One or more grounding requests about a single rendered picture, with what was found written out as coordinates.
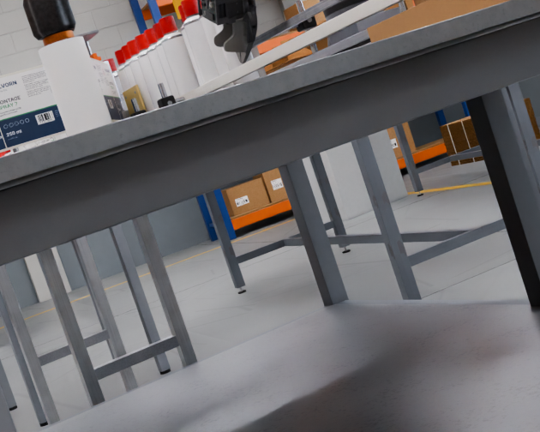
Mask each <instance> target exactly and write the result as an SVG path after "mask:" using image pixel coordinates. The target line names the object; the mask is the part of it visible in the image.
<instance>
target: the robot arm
mask: <svg viewBox="0 0 540 432"><path fill-rule="evenodd" d="M367 1H368V0H343V1H341V2H339V3H337V4H335V5H334V6H332V7H330V8H328V9H325V10H323V13H324V16H325V18H326V21H330V20H332V19H333V18H335V17H337V16H339V15H342V14H344V13H345V12H347V11H348V10H350V9H353V8H355V7H356V6H358V5H360V4H362V3H365V2H367ZM197 3H198V12H199V15H202V16H203V17H204V18H206V19H208V20H209V21H211V22H213V23H215V24H216V25H217V26H218V25H222V24H223V28H222V30H221V32H219V33H218V34H217V35H216V36H215V37H214V39H213V42H214V44H215V45H216V46H218V47H224V50H225V51H226V52H236V54H237V57H238V59H239V62H240V63H246V61H247V59H248V57H249V54H250V52H251V50H252V47H253V44H254V41H255V36H256V32H257V15H256V6H255V0H201V5H200V0H197ZM201 7H202V9H201Z"/></svg>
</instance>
